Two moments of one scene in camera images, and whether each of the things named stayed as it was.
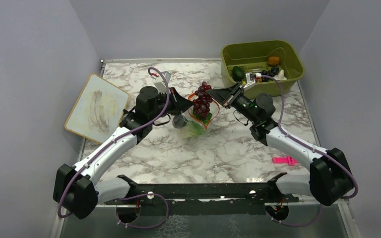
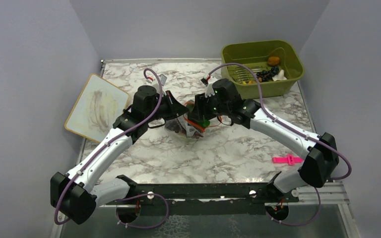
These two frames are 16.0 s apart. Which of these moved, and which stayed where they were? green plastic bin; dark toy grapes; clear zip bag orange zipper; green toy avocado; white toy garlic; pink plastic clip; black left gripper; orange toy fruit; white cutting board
Moved: green toy avocado; dark toy grapes; clear zip bag orange zipper
Stayed: pink plastic clip; orange toy fruit; white toy garlic; black left gripper; green plastic bin; white cutting board
